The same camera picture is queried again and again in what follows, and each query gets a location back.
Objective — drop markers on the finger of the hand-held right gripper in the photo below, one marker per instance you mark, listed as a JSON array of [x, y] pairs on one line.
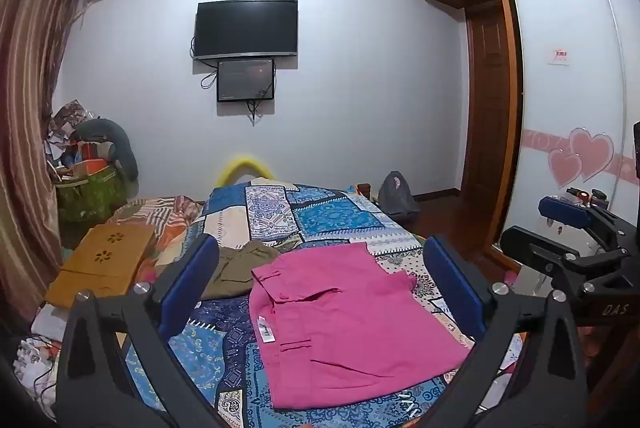
[[525, 243], [565, 210]]

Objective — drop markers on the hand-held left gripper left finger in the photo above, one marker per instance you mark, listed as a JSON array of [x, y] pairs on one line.
[[190, 283]]

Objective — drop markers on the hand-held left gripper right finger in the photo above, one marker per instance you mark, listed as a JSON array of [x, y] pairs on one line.
[[455, 288]]

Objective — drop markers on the pink pants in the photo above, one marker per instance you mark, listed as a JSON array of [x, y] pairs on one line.
[[350, 333]]

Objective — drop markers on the olive green garment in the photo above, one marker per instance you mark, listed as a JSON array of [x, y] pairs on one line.
[[235, 273]]

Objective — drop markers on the striped blanket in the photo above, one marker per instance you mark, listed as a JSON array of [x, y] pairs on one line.
[[160, 213]]

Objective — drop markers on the white heart-print sliding wardrobe door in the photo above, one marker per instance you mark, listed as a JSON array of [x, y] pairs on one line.
[[565, 118]]

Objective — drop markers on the wooden lap table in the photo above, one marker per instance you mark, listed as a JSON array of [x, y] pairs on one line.
[[95, 258]]

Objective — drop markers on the grey bag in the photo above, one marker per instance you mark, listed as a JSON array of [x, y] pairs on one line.
[[397, 198]]

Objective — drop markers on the brown wooden door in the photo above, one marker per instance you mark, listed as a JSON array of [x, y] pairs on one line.
[[487, 108]]

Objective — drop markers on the green storage box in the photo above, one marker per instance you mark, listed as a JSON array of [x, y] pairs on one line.
[[90, 198]]

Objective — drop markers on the yellow curved object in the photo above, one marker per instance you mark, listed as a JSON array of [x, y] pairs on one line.
[[245, 162]]

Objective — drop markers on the brown wooden stool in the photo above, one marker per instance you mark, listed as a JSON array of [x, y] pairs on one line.
[[365, 189]]

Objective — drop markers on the patchwork printed bed sheet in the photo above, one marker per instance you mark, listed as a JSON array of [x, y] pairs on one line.
[[330, 218]]

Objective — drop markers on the red wardrobe sticker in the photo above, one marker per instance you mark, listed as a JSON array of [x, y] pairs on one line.
[[559, 56]]

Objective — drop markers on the grey long pillow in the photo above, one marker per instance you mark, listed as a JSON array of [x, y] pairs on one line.
[[122, 143]]

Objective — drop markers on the white patterned cloth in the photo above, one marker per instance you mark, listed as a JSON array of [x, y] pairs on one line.
[[35, 353]]

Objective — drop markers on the pile of papers and boxes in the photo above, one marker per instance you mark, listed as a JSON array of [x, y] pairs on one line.
[[65, 133]]

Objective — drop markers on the brown striped curtain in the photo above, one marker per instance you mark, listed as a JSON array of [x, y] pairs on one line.
[[30, 108]]

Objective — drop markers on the small black wall monitor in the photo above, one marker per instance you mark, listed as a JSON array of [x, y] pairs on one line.
[[245, 81]]

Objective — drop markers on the black wall television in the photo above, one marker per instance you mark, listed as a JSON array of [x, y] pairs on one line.
[[245, 28]]

